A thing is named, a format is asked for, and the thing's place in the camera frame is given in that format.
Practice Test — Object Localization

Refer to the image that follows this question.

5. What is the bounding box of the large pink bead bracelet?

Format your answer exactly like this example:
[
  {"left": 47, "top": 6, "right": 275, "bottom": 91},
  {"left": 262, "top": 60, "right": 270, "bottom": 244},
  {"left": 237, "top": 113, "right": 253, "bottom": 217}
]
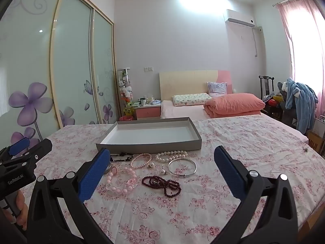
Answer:
[{"left": 105, "top": 165, "right": 140, "bottom": 196}]

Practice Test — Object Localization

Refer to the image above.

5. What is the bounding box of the grey cardboard box tray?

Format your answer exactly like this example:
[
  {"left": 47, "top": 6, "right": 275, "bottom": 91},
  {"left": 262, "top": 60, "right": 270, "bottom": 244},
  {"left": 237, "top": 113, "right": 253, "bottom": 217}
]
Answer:
[{"left": 96, "top": 117, "right": 203, "bottom": 155}]

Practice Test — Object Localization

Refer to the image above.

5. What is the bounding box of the person's left hand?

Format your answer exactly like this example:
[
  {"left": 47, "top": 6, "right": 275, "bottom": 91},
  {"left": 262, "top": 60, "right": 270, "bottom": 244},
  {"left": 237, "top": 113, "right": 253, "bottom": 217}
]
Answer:
[{"left": 4, "top": 203, "right": 29, "bottom": 224}]

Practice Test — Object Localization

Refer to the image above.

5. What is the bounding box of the floral pink bedsheet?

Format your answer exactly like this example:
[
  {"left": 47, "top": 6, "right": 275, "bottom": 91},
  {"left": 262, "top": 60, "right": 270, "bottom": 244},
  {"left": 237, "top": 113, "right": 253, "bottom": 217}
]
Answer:
[{"left": 0, "top": 117, "right": 315, "bottom": 244}]

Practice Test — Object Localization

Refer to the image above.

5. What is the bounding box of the white pearl bracelet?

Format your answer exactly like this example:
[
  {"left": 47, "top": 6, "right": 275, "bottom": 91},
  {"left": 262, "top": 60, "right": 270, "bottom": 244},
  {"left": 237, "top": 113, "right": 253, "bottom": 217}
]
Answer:
[{"left": 155, "top": 150, "right": 188, "bottom": 162}]

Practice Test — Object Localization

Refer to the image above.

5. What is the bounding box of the white air conditioner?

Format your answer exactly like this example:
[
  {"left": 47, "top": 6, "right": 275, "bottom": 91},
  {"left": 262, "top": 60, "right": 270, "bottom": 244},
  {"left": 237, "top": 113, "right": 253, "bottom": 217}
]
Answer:
[{"left": 223, "top": 9, "right": 255, "bottom": 28}]

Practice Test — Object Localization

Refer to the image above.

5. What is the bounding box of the pink curtain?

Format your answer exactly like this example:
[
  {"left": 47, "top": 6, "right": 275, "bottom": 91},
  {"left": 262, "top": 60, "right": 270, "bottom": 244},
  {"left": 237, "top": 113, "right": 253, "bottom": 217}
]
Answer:
[{"left": 275, "top": 0, "right": 325, "bottom": 122}]

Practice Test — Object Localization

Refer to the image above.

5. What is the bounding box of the lilac printed pillow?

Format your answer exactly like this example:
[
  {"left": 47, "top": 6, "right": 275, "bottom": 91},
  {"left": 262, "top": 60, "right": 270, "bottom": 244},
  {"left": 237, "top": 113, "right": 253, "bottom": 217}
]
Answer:
[{"left": 206, "top": 82, "right": 228, "bottom": 97}]

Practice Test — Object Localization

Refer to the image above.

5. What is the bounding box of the small pink pearl bracelet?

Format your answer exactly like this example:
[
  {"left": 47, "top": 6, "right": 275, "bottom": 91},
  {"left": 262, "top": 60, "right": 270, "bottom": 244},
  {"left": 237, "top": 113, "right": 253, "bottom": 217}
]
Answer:
[{"left": 130, "top": 153, "right": 152, "bottom": 169}]

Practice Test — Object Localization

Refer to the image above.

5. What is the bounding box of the clear tube of plush toys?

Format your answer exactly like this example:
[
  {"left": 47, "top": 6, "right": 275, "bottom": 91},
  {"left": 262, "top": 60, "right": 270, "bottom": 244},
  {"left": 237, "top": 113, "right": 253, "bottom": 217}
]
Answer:
[{"left": 117, "top": 68, "right": 135, "bottom": 119}]

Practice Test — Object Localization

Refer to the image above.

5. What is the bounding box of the thin silver bangle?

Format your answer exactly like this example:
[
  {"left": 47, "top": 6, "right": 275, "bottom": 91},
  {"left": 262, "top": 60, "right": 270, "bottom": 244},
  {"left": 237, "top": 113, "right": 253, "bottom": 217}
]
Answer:
[{"left": 168, "top": 158, "right": 197, "bottom": 176}]

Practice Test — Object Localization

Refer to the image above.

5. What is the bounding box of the folded orange quilt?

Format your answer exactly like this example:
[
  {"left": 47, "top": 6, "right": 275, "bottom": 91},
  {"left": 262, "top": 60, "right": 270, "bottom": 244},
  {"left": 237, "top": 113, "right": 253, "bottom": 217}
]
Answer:
[{"left": 203, "top": 93, "right": 266, "bottom": 119}]

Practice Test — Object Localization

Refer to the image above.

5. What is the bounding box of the pink and cream nightstand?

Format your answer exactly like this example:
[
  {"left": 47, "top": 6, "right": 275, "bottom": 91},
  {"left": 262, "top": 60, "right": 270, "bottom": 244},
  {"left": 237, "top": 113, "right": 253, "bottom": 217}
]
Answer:
[{"left": 134, "top": 104, "right": 162, "bottom": 120}]

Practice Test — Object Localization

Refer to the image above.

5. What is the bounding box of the bed with wooden headboard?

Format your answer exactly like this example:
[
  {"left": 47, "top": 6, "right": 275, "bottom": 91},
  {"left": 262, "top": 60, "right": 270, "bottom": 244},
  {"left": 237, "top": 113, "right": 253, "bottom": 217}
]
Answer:
[{"left": 159, "top": 70, "right": 309, "bottom": 143}]

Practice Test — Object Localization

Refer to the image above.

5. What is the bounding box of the sliding wardrobe with purple flowers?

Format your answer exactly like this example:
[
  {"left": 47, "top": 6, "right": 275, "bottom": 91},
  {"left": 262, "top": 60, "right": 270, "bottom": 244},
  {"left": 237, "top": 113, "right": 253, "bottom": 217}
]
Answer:
[{"left": 0, "top": 0, "right": 121, "bottom": 155}]

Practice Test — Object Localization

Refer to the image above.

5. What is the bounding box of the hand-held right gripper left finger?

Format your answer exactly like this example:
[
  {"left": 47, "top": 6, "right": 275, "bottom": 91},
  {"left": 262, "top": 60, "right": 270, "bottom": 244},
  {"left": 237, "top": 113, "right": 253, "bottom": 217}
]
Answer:
[{"left": 27, "top": 147, "right": 112, "bottom": 244}]

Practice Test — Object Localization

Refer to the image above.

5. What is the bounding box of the patterned cream pillow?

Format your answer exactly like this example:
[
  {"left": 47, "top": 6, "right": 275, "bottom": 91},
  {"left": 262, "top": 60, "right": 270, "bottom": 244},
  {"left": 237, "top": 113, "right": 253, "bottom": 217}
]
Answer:
[{"left": 172, "top": 93, "right": 212, "bottom": 107}]

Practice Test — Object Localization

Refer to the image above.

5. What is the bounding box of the colourful toys pile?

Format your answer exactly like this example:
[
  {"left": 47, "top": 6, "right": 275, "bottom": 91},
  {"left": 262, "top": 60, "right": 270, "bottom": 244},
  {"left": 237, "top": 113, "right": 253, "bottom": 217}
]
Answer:
[{"left": 263, "top": 94, "right": 284, "bottom": 108}]

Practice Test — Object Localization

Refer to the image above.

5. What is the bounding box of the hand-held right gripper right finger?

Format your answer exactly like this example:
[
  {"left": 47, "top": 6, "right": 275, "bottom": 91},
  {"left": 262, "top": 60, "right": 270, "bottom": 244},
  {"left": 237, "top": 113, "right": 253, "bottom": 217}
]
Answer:
[{"left": 211, "top": 146, "right": 305, "bottom": 244}]

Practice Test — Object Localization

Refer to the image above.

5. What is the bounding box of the dark wooden chair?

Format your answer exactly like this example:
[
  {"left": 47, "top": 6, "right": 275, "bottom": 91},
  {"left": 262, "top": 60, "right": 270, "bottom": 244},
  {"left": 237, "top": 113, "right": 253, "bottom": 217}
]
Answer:
[{"left": 258, "top": 75, "right": 275, "bottom": 100}]

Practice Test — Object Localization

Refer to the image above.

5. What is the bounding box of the chair with blue clothes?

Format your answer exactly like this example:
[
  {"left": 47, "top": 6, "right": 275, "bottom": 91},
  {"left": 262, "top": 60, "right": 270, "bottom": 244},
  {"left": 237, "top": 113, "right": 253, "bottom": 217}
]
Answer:
[{"left": 284, "top": 77, "right": 318, "bottom": 135}]

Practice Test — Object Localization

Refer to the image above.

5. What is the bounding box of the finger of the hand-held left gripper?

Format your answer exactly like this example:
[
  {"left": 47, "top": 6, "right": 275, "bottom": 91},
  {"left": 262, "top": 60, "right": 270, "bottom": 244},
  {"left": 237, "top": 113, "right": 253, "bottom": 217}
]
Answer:
[
  {"left": 24, "top": 138, "right": 53, "bottom": 158},
  {"left": 0, "top": 137, "right": 30, "bottom": 158}
]

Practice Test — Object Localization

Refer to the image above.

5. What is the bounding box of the dark red bead bracelet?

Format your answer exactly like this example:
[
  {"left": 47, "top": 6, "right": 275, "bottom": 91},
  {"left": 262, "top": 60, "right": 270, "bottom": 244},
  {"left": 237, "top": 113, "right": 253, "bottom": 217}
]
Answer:
[{"left": 141, "top": 175, "right": 182, "bottom": 197}]

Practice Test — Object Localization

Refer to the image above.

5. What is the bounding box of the black bead bracelet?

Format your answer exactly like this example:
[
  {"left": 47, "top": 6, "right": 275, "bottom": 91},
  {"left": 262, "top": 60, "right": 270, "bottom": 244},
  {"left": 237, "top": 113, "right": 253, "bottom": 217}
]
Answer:
[{"left": 110, "top": 152, "right": 134, "bottom": 162}]

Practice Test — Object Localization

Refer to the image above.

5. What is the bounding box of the brown paper bag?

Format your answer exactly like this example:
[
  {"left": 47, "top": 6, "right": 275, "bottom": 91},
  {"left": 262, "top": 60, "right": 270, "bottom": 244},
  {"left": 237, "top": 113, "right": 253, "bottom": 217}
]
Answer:
[{"left": 307, "top": 131, "right": 323, "bottom": 156}]

